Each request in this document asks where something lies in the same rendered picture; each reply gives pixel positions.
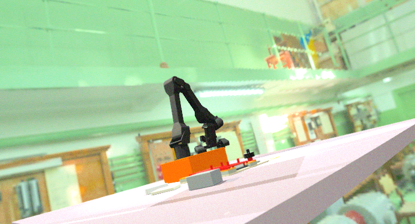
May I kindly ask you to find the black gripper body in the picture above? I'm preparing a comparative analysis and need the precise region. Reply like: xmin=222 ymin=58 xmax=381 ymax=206
xmin=194 ymin=134 xmax=230 ymax=154

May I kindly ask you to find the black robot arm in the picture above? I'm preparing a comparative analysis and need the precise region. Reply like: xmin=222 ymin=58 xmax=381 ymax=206
xmin=163 ymin=76 xmax=224 ymax=161

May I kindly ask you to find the black tyre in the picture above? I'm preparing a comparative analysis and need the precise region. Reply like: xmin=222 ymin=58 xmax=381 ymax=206
xmin=244 ymin=152 xmax=255 ymax=159

